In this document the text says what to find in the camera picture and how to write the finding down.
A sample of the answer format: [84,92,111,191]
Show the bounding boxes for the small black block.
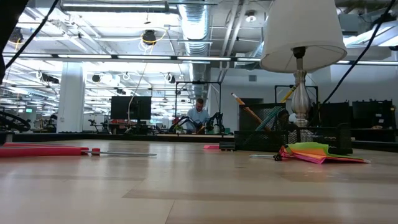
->
[218,141,236,152]

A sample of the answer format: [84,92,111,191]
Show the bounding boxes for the orange-brown pencil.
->
[230,92,272,133]

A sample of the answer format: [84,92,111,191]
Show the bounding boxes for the teal pen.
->
[254,106,284,132]

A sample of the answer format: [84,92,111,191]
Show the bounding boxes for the black binder clip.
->
[248,152,284,162]

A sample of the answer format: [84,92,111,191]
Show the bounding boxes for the yellow pencil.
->
[279,84,299,103]

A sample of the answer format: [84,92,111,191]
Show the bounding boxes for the multicolour sticky note pad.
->
[278,142,371,165]

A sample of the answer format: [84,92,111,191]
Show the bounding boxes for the red-handled scissors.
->
[0,142,158,158]

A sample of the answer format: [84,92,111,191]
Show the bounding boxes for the black mesh desk organizer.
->
[233,103,354,155]

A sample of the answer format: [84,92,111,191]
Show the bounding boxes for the person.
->
[185,98,211,131]

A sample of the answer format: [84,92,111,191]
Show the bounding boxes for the black computer monitor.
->
[110,95,152,121]

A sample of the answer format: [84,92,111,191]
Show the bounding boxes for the white pillar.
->
[56,62,86,134]

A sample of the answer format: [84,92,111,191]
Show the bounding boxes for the white shade table lamp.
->
[259,0,348,128]

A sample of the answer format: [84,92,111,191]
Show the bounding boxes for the black storage crate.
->
[351,99,393,130]

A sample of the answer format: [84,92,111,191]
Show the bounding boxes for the black overhead camera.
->
[141,29,158,46]

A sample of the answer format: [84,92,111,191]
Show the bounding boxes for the black cable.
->
[5,0,60,68]
[310,0,397,125]

